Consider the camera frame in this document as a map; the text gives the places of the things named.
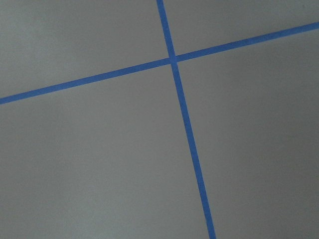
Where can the blue tape line crossing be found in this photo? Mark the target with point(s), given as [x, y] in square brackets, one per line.
[161, 62]

